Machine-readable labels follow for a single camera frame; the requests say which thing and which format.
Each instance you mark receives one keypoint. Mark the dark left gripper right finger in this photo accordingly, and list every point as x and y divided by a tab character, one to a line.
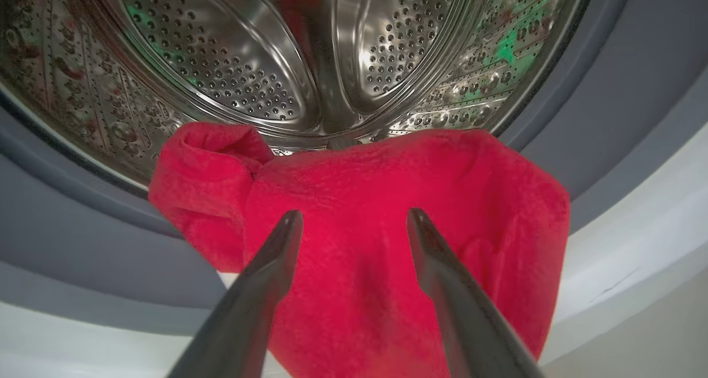
459	311

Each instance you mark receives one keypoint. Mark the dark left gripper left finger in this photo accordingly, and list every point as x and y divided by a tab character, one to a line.
260	300

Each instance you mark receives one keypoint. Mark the red garment with white stripes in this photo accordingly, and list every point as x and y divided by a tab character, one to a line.
354	201

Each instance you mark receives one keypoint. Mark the white front-load washing machine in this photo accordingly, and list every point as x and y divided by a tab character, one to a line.
636	256

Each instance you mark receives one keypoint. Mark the grey rubber door gasket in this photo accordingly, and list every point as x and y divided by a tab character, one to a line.
83	245

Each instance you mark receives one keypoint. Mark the perforated steel washer drum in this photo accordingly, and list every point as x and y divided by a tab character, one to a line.
221	62

